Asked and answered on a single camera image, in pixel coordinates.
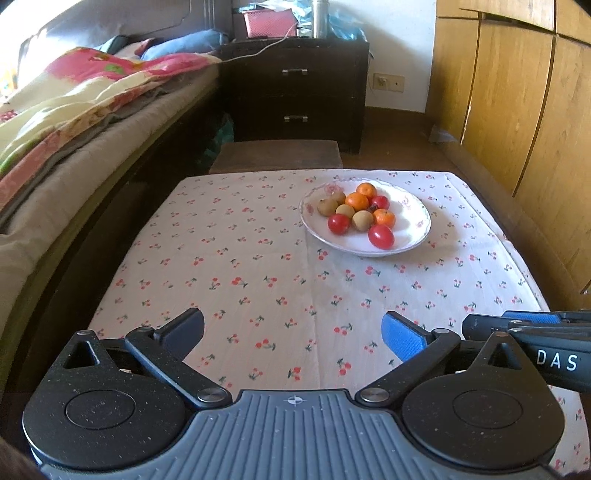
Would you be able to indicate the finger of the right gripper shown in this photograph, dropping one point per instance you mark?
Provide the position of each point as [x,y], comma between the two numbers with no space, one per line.
[477,327]
[533,317]

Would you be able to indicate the orange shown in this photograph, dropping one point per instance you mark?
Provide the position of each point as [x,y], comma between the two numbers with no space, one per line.
[357,201]
[384,217]
[366,189]

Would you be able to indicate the blue pillow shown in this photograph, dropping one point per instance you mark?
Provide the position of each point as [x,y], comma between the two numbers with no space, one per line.
[198,42]

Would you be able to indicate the wall power socket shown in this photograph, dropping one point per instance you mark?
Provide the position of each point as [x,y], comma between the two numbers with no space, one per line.
[388,82]

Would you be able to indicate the red tomato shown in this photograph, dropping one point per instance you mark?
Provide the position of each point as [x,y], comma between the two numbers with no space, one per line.
[380,202]
[339,224]
[381,236]

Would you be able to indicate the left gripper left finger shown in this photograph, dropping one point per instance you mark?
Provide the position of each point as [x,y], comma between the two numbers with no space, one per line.
[159,353]

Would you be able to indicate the white floral plate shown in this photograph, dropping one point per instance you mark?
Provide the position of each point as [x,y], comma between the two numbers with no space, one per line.
[413,222]

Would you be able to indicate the red box on nightstand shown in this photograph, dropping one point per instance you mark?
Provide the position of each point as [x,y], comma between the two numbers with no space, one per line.
[270,23]

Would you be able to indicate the dark brown longan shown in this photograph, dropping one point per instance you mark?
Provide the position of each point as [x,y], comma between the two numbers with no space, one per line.
[337,198]

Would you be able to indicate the metal bottle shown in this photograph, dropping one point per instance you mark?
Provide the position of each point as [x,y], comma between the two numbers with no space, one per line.
[320,19]

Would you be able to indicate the bed with mattress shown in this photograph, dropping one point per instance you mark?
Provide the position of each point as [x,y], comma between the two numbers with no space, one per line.
[78,177]

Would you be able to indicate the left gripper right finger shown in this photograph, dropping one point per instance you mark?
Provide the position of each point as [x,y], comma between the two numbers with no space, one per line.
[423,354]

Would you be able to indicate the floral colourful blanket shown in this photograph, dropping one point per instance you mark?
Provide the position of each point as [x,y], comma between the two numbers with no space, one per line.
[74,93]

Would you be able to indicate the dark wooden nightstand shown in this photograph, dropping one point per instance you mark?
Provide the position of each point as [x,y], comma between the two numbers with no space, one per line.
[296,88]

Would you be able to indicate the wooden wardrobe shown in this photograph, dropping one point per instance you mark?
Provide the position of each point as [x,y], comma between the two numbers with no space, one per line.
[510,83]

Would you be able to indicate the cherry print tablecloth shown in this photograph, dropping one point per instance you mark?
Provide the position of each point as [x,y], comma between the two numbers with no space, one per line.
[284,311]

